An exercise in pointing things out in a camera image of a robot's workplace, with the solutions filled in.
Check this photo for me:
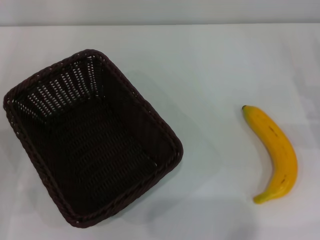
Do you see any black woven plastic basket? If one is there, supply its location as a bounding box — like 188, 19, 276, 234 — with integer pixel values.
2, 49, 184, 228

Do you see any yellow plastic banana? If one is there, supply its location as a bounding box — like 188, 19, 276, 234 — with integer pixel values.
241, 105, 299, 205

